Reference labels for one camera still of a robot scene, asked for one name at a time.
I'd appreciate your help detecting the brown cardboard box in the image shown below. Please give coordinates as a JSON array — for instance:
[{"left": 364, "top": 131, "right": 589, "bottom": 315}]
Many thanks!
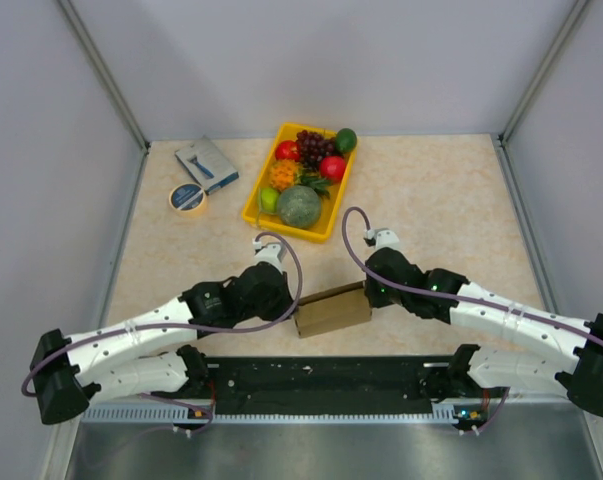
[{"left": 294, "top": 281, "right": 372, "bottom": 339}]

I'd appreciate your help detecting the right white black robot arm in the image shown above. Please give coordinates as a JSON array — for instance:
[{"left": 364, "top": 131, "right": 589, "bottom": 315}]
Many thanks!
[{"left": 365, "top": 247, "right": 603, "bottom": 418}]

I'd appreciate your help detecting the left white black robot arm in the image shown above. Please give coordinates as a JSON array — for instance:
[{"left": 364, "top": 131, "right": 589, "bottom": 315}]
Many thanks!
[{"left": 27, "top": 261, "right": 300, "bottom": 425}]

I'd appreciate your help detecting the blue razor package box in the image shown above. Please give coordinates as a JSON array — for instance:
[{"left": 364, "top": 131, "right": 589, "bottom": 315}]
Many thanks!
[{"left": 175, "top": 136, "right": 239, "bottom": 195}]

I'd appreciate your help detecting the yellow plastic tray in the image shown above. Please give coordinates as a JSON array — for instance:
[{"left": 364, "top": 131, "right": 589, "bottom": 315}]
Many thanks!
[{"left": 242, "top": 122, "right": 357, "bottom": 243}]

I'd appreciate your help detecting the green round melon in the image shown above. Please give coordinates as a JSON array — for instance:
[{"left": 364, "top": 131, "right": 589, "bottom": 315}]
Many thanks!
[{"left": 276, "top": 185, "right": 322, "bottom": 229}]

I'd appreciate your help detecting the small green lime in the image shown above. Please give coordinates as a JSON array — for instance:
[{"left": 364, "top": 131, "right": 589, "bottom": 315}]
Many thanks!
[{"left": 259, "top": 187, "right": 280, "bottom": 214}]

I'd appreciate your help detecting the beige masking tape roll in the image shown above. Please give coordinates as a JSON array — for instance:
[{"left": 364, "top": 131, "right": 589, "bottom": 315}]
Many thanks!
[{"left": 168, "top": 183, "right": 208, "bottom": 218}]

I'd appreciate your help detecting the orange pineapple with leaves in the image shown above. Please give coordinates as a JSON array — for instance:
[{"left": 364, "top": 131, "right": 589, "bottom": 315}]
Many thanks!
[{"left": 268, "top": 159, "right": 332, "bottom": 198}]

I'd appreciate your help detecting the red pomegranate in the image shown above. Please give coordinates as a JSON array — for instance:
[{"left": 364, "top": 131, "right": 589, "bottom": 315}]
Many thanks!
[{"left": 319, "top": 156, "right": 347, "bottom": 184}]

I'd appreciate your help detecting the red apple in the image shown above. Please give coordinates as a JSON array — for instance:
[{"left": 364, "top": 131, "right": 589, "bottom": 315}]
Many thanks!
[{"left": 275, "top": 140, "right": 301, "bottom": 162}]

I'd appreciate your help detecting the dark purple grape bunch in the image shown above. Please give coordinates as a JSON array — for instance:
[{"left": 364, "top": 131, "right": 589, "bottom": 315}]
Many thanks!
[{"left": 296, "top": 130, "right": 336, "bottom": 171}]

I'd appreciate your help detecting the green avocado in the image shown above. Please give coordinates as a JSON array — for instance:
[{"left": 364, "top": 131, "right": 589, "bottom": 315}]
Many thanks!
[{"left": 334, "top": 128, "right": 358, "bottom": 154}]

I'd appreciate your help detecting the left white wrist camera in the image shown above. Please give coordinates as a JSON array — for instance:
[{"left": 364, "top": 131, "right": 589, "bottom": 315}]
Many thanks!
[{"left": 252, "top": 240, "right": 287, "bottom": 274}]

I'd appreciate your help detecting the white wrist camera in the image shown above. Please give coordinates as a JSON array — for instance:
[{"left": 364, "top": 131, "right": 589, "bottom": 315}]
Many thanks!
[
  {"left": 364, "top": 228, "right": 400, "bottom": 251},
  {"left": 252, "top": 240, "right": 287, "bottom": 274}
]

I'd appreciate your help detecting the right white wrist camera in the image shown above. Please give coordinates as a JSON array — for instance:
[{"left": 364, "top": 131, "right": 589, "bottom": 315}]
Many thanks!
[{"left": 364, "top": 228, "right": 400, "bottom": 251}]

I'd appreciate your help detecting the aluminium front rail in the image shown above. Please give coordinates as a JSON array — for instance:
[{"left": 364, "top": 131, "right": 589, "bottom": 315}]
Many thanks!
[{"left": 60, "top": 360, "right": 603, "bottom": 425}]

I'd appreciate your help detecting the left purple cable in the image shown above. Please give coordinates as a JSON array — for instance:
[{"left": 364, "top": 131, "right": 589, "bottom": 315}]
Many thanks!
[{"left": 21, "top": 231, "right": 304, "bottom": 436}]

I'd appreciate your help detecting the left aluminium frame post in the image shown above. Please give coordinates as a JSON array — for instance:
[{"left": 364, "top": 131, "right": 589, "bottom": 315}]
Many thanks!
[{"left": 54, "top": 0, "right": 149, "bottom": 151}]

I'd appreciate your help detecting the aluminium frame post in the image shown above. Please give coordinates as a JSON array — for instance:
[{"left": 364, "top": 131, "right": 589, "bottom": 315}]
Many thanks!
[
  {"left": 54, "top": 0, "right": 149, "bottom": 151},
  {"left": 498, "top": 0, "right": 593, "bottom": 148}
]

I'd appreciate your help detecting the right aluminium frame post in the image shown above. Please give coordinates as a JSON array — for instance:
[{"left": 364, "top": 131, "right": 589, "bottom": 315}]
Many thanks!
[{"left": 498, "top": 0, "right": 593, "bottom": 148}]

